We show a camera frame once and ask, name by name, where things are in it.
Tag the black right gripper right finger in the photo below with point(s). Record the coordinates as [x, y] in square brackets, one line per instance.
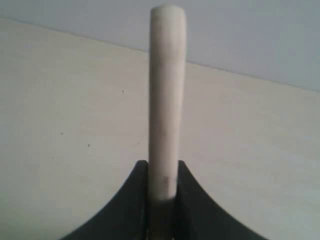
[199, 217]

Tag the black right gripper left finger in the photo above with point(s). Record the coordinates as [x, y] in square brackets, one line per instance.
[124, 217]

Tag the white wooden paint brush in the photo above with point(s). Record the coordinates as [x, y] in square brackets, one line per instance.
[167, 59]

